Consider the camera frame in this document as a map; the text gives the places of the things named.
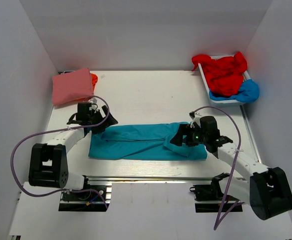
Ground aluminium table rail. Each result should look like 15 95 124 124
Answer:
85 174 270 184

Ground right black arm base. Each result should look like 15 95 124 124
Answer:
189 173 230 213

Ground folded pink t-shirt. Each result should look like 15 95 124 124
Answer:
52 68 93 106

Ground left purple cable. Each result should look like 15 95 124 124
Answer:
10 95 111 210

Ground teal t-shirt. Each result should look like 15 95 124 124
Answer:
88 122 208 161

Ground folded orange t-shirt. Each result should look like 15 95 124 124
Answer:
75 73 98 101

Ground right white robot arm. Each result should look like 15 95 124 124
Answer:
170 116 292 220

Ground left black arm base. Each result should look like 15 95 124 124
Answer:
58 177 111 213

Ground white plastic basket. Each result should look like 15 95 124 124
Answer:
198 55 251 108

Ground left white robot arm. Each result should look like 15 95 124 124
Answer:
28 102 118 191

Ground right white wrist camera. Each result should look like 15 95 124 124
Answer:
189 111 202 129

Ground blue crumpled t-shirt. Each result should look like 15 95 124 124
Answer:
209 79 260 103

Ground red crumpled t-shirt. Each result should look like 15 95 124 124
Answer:
192 51 248 97

